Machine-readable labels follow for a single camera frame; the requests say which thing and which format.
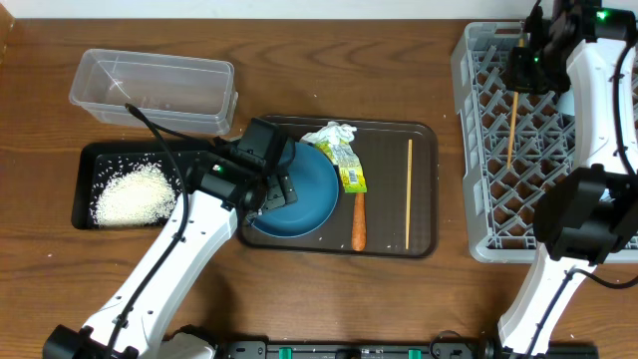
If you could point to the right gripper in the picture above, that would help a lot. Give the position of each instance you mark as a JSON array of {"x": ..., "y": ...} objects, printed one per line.
[{"x": 516, "y": 79}]

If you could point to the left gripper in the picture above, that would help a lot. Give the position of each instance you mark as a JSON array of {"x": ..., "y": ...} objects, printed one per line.
[{"x": 283, "y": 190}]

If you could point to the wooden chopstick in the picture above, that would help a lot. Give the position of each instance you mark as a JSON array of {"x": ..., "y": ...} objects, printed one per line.
[
  {"x": 513, "y": 117},
  {"x": 409, "y": 193}
]

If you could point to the light blue bowl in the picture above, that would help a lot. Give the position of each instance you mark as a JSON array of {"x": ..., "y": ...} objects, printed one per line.
[{"x": 566, "y": 104}]

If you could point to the dark blue plate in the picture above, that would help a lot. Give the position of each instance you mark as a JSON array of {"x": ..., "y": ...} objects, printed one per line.
[{"x": 317, "y": 188}]

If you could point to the orange carrot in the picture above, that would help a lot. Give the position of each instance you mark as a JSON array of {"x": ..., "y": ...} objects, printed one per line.
[{"x": 359, "y": 228}]

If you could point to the pile of white rice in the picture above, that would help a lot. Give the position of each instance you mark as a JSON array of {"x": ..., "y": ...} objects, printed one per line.
[{"x": 140, "y": 198}]

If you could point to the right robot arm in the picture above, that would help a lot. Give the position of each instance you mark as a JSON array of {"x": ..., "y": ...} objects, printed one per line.
[{"x": 587, "y": 50}]

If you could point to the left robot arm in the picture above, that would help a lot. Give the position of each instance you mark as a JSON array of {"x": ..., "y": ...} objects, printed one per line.
[{"x": 133, "y": 322}]

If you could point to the grey dishwasher rack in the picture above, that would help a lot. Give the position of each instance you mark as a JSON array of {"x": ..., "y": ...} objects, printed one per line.
[{"x": 500, "y": 203}]

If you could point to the crumpled white tissue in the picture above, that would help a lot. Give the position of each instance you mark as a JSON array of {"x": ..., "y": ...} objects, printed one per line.
[{"x": 333, "y": 133}]

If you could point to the yellow green snack wrapper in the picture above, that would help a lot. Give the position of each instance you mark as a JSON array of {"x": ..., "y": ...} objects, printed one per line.
[{"x": 348, "y": 163}]

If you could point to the clear plastic bin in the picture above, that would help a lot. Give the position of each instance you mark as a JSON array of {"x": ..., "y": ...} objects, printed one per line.
[{"x": 184, "y": 94}]

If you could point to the dark brown serving tray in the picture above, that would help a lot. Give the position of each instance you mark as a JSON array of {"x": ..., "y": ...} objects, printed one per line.
[{"x": 382, "y": 149}]

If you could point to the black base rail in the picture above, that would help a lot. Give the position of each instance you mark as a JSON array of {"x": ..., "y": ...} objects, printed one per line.
[{"x": 444, "y": 350}]

